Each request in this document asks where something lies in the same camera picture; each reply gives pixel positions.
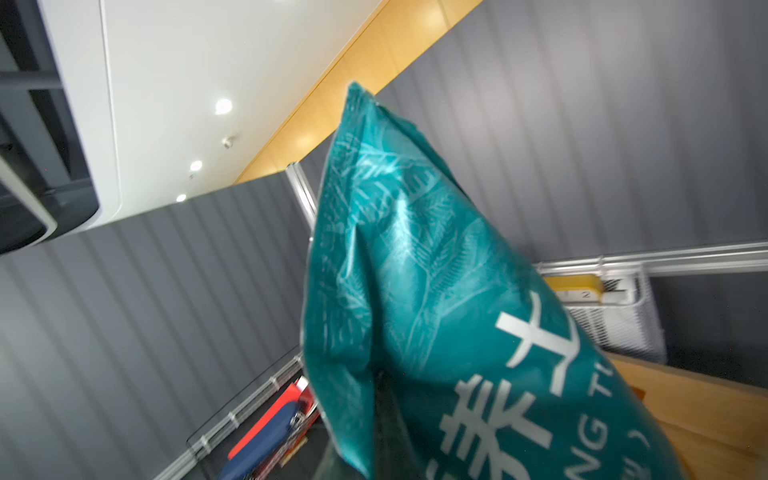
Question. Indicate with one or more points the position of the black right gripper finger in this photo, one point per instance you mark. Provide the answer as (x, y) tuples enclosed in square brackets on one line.
[(394, 454)]

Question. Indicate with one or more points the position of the red folder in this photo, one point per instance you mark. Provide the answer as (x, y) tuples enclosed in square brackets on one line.
[(296, 391)]

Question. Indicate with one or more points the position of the blue pencil case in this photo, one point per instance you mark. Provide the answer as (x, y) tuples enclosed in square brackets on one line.
[(263, 444)]

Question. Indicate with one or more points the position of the yellow clock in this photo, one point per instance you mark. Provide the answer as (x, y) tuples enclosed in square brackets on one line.
[(576, 288)]

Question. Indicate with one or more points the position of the white air conditioner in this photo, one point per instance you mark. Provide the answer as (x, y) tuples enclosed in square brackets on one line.
[(49, 177)]

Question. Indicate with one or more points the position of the white mesh wall basket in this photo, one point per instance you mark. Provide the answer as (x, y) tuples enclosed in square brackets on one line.
[(626, 321)]

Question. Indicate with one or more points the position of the aluminium frame rails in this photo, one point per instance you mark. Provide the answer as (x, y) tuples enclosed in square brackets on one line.
[(728, 259)]

